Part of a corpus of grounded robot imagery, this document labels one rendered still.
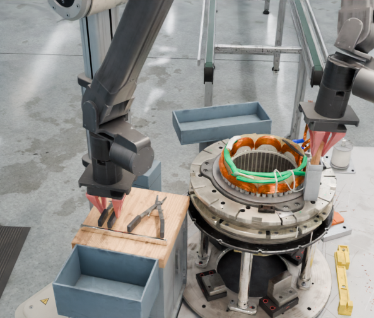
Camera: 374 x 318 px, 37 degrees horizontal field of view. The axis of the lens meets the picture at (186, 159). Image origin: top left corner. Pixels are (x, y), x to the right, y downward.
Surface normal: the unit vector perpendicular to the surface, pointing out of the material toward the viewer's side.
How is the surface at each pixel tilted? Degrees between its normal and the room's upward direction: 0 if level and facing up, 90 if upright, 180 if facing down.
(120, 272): 90
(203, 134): 90
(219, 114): 90
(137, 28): 86
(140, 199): 0
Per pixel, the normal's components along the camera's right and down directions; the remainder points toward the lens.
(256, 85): 0.00, -0.82
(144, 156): 0.76, 0.38
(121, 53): -0.61, 0.38
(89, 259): -0.25, 0.55
